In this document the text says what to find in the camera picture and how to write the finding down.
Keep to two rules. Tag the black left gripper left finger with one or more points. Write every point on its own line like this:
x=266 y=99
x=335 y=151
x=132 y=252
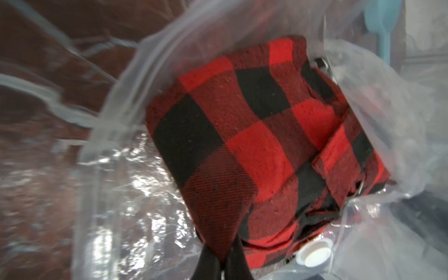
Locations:
x=208 y=267

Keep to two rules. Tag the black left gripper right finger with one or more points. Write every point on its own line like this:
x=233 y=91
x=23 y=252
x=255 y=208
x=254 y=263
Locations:
x=236 y=267

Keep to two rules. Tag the red black plaid shirt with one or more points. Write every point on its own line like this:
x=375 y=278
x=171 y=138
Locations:
x=264 y=147

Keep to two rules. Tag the clear plastic vacuum bag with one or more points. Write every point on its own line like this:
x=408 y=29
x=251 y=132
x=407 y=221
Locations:
x=86 y=196

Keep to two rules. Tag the white vacuum bag valve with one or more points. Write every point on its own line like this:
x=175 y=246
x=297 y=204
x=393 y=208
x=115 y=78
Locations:
x=315 y=252

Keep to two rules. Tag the light blue plastic scoop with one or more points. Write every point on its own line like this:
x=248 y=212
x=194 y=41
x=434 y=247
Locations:
x=380 y=17

